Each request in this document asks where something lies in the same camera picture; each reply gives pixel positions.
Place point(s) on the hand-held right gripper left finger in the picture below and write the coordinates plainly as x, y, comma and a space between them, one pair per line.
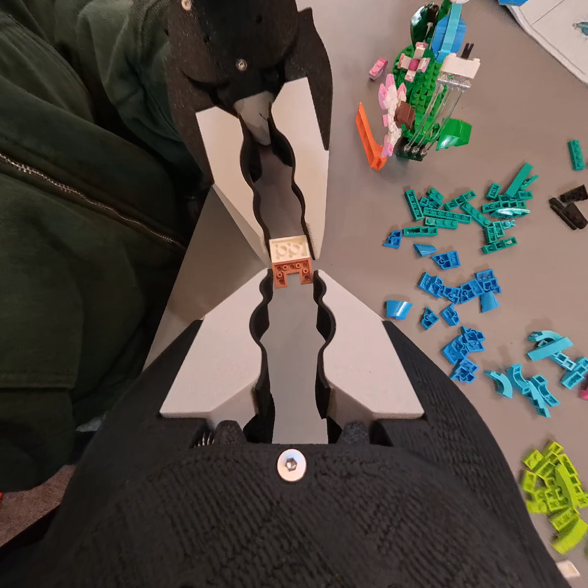
211, 367

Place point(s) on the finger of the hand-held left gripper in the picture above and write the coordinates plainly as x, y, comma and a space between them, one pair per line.
307, 138
223, 151

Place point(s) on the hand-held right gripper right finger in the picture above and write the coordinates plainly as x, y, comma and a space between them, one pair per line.
367, 367

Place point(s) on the white lego brick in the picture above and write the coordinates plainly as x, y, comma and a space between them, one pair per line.
289, 250

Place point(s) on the brown lego brick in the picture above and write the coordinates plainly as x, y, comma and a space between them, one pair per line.
280, 269

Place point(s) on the person's left forearm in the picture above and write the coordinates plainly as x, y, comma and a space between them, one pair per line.
124, 55

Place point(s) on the pink lego piece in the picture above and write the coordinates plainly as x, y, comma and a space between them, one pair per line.
377, 68

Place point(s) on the green lego flower model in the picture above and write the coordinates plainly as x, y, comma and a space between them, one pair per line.
422, 87

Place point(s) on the pile of blue lego pieces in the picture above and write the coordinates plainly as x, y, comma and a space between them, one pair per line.
471, 289

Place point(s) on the bright green lego piece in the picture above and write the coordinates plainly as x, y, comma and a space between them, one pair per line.
457, 133

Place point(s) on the pile of teal lego pieces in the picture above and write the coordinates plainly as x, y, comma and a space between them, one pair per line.
443, 213

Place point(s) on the pile of turquoise lego pieces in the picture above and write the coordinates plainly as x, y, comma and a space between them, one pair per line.
535, 390

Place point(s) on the magenta lego piece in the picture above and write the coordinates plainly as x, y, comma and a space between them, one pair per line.
584, 390

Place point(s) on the pile of lime lego pieces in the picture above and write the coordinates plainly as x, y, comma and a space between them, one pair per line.
551, 496

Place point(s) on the black lego piece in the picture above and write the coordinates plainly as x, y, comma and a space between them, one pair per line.
576, 194
567, 213

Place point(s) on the lego instruction booklet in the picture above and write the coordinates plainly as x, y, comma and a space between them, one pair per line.
551, 27

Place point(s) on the teal lego plate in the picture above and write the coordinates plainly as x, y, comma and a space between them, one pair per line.
576, 155

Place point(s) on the small white lego piece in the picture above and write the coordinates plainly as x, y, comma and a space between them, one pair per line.
568, 570

